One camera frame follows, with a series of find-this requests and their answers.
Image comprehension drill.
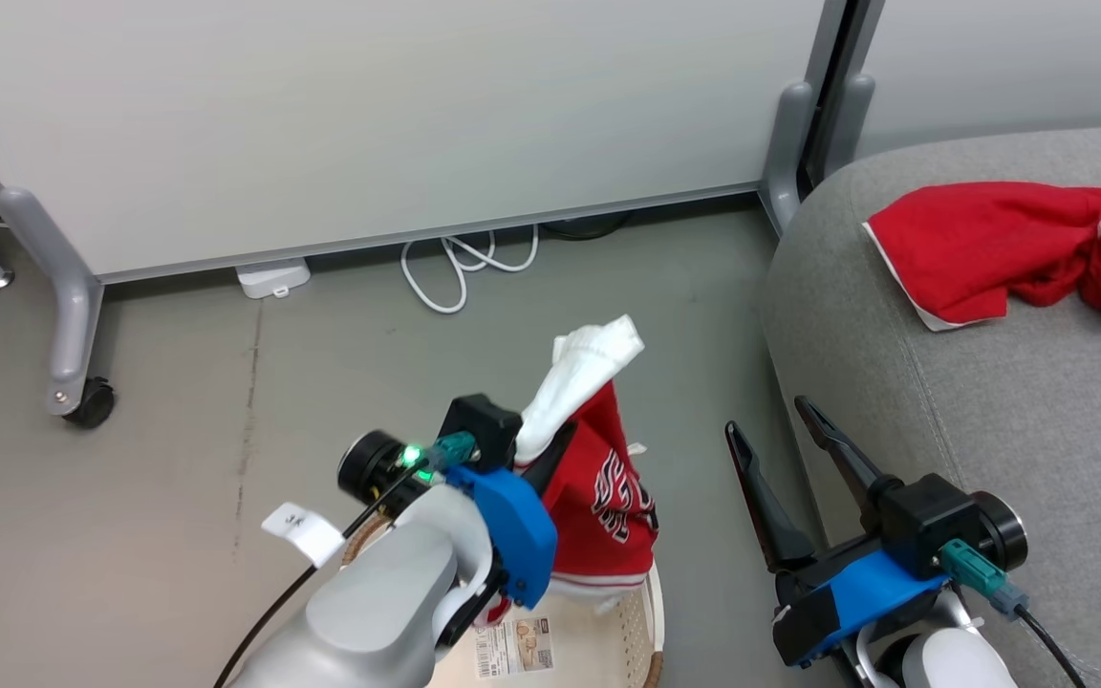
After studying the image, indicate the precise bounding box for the grey partition foot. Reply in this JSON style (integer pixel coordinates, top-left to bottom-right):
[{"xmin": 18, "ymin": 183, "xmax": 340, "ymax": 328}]
[
  {"xmin": 823, "ymin": 74, "xmax": 876, "ymax": 187},
  {"xmin": 759, "ymin": 80, "xmax": 815, "ymax": 235},
  {"xmin": 0, "ymin": 186, "xmax": 104, "ymax": 417}
]

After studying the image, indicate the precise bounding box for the red shorts white trim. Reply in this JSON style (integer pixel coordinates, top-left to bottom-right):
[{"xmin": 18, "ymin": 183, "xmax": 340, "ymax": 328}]
[{"xmin": 862, "ymin": 182, "xmax": 1101, "ymax": 333}]

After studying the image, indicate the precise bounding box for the teal cable connector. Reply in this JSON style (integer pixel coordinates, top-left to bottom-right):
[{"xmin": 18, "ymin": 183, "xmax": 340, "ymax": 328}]
[
  {"xmin": 402, "ymin": 432, "xmax": 480, "ymax": 479},
  {"xmin": 939, "ymin": 538, "xmax": 1029, "ymax": 617}
]

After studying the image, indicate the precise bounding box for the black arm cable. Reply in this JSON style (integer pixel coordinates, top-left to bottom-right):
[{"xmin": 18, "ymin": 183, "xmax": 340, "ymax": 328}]
[
  {"xmin": 1014, "ymin": 602, "xmax": 1087, "ymax": 688},
  {"xmin": 214, "ymin": 459, "xmax": 427, "ymax": 688}
]

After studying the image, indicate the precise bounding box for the white power adapter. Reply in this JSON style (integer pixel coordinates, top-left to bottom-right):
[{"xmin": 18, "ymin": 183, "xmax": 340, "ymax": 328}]
[{"xmin": 235, "ymin": 258, "xmax": 313, "ymax": 300}]

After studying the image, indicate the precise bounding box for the paper basket label sticker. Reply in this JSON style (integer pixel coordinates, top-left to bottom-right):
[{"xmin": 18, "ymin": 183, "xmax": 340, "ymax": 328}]
[{"xmin": 474, "ymin": 616, "xmax": 556, "ymax": 679}]

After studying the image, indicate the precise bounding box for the white cable label tag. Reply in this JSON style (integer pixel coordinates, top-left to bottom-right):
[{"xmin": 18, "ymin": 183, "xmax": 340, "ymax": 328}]
[{"xmin": 261, "ymin": 502, "xmax": 346, "ymax": 570}]

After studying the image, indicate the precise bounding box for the grey fabric sofa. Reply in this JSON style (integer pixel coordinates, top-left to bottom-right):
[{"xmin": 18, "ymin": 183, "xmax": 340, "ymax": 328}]
[{"xmin": 763, "ymin": 122, "xmax": 1101, "ymax": 688}]

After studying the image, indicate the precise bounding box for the cream perforated laundry basket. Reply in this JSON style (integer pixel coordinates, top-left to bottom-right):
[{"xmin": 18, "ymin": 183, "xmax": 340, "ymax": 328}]
[{"xmin": 340, "ymin": 516, "xmax": 666, "ymax": 688}]

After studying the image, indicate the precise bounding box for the narrow white partition panel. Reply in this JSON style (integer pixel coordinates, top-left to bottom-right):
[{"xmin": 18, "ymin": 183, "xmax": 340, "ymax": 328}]
[{"xmin": 804, "ymin": 0, "xmax": 1101, "ymax": 187}]

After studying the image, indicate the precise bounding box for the teal right cable connector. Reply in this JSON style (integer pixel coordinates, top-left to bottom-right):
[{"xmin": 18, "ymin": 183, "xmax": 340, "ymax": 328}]
[{"xmin": 939, "ymin": 538, "xmax": 1029, "ymax": 617}]

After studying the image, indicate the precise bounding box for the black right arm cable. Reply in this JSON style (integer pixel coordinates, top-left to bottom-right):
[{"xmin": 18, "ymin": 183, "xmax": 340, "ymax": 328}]
[{"xmin": 1014, "ymin": 602, "xmax": 1087, "ymax": 688}]

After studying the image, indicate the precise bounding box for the large white partition panel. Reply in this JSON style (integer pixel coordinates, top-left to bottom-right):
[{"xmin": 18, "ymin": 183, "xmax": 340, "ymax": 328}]
[{"xmin": 0, "ymin": 0, "xmax": 848, "ymax": 285}]

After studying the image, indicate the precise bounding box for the red jersey black print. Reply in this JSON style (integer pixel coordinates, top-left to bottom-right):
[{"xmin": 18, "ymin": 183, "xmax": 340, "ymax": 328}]
[{"xmin": 479, "ymin": 314, "xmax": 659, "ymax": 627}]

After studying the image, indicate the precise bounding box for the black floor cable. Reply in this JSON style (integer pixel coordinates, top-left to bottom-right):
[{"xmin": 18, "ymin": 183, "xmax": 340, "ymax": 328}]
[{"xmin": 539, "ymin": 212, "xmax": 633, "ymax": 241}]

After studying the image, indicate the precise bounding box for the teal left cable connector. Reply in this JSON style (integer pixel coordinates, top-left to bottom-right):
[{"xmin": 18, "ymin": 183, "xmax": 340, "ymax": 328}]
[{"xmin": 402, "ymin": 432, "xmax": 480, "ymax": 479}]

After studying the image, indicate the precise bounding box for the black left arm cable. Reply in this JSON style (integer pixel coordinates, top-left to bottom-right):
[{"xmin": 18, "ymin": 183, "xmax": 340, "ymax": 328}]
[{"xmin": 214, "ymin": 459, "xmax": 427, "ymax": 688}]

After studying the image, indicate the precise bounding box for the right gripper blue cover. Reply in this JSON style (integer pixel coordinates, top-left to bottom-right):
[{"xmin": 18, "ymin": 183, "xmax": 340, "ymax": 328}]
[{"xmin": 725, "ymin": 397, "xmax": 1029, "ymax": 668}]

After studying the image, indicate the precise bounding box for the black caster wheel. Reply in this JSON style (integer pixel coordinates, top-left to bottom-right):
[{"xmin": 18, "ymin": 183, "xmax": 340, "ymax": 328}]
[{"xmin": 63, "ymin": 376, "xmax": 117, "ymax": 429}]

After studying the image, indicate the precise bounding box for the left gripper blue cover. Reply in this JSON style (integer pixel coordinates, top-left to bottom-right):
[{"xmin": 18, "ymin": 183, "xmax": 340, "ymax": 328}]
[{"xmin": 337, "ymin": 394, "xmax": 578, "ymax": 610}]

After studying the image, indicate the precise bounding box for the looped white cable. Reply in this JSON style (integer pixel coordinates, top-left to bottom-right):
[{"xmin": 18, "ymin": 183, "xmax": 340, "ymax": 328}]
[{"xmin": 400, "ymin": 225, "xmax": 540, "ymax": 315}]

